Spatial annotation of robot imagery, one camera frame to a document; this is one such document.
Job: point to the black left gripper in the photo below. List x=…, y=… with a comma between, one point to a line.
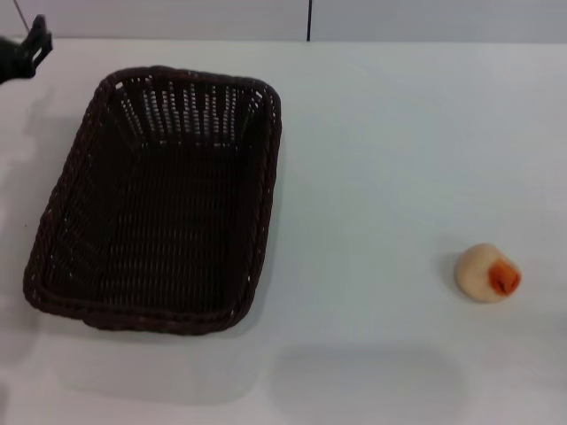
x=11, y=59

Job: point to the dark brown woven basket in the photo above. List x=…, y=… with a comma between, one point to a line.
x=150, y=221

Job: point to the beige bun with orange spot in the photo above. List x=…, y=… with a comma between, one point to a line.
x=478, y=274

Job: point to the black vertical wall strip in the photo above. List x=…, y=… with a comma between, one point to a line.
x=309, y=20

